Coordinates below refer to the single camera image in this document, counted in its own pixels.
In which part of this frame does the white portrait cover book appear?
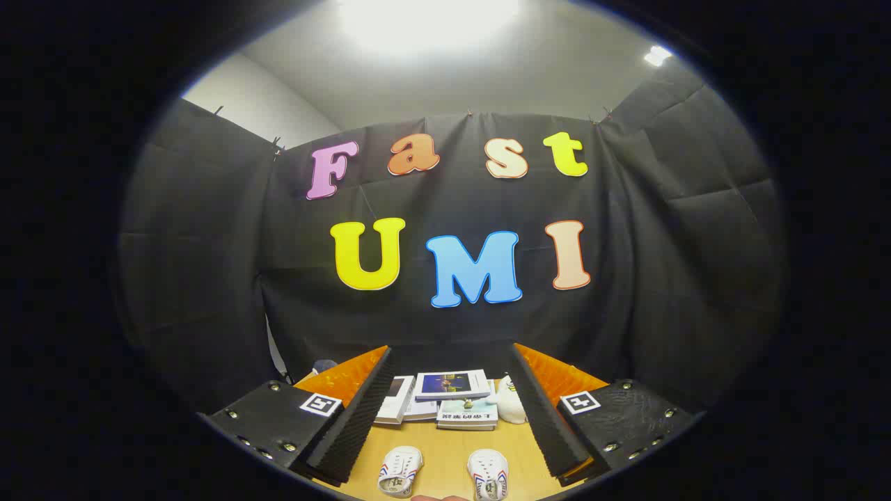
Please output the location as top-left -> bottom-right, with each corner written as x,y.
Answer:
372,376 -> 416,426

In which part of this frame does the teal picture cover book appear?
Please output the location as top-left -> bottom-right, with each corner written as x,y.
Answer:
436,398 -> 499,431

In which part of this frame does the white striped canvas shoe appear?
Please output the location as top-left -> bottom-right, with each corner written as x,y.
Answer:
467,449 -> 510,501
377,447 -> 424,498

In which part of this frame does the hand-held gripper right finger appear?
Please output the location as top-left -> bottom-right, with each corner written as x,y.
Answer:
508,341 -> 697,488

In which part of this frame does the large ceiling light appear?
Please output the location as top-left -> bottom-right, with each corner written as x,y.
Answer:
338,0 -> 521,53

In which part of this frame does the blue picture cover book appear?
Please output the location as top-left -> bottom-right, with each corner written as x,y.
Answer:
414,369 -> 491,402

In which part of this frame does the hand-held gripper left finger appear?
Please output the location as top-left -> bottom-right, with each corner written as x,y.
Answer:
200,344 -> 396,488

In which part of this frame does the white duck plush toy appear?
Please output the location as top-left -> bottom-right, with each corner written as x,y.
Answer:
496,374 -> 529,424

